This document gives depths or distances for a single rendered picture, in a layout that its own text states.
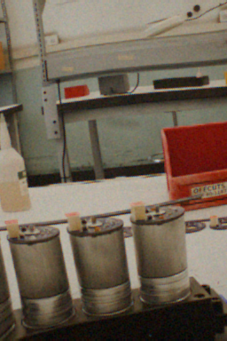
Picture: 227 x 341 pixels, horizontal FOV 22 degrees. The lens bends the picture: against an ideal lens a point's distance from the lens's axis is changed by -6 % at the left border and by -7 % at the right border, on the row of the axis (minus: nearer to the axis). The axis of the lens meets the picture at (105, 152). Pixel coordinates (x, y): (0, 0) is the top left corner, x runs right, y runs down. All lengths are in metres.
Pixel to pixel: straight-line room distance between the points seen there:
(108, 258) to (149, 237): 0.02
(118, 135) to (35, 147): 0.69
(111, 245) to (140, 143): 4.46
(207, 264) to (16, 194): 0.28
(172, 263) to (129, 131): 4.46
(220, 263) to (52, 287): 0.14
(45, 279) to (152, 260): 0.05
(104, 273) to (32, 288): 0.03
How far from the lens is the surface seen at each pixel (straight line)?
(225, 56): 2.48
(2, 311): 0.26
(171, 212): 0.26
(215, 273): 0.35
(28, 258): 0.25
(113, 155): 4.76
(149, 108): 2.58
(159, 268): 0.26
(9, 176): 0.59
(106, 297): 0.26
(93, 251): 0.25
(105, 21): 4.72
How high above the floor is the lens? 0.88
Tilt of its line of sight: 8 degrees down
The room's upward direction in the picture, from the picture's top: 8 degrees counter-clockwise
